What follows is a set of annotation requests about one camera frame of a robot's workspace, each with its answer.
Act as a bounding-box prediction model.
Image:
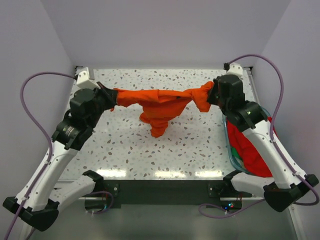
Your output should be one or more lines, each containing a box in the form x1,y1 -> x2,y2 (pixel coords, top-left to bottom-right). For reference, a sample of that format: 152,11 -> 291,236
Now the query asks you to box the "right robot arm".
207,75 -> 319,212

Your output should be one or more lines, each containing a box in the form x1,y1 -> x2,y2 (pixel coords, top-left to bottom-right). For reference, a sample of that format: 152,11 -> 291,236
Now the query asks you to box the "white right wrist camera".
223,62 -> 244,78

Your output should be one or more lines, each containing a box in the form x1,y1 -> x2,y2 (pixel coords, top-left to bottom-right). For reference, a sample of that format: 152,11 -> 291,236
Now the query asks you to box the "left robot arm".
2,86 -> 118,232

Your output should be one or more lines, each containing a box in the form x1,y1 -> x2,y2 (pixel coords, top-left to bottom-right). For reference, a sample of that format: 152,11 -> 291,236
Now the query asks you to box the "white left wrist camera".
76,67 -> 96,89

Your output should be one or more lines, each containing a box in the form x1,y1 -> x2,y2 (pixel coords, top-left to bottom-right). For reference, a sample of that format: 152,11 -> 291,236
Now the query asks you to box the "orange t shirt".
116,81 -> 214,138

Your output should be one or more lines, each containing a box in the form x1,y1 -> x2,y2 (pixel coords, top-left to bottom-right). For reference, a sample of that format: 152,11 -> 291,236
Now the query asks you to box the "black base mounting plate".
74,179 -> 252,215

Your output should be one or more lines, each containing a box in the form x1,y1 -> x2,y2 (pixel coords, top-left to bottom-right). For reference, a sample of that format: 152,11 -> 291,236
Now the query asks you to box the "clear blue plastic bin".
222,115 -> 249,174

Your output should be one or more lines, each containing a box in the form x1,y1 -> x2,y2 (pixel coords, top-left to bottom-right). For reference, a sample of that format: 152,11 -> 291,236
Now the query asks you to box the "red t shirt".
226,120 -> 273,178

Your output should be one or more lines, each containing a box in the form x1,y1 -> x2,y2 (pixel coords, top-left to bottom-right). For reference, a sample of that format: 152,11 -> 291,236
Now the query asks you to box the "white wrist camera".
223,62 -> 244,78
76,67 -> 96,89

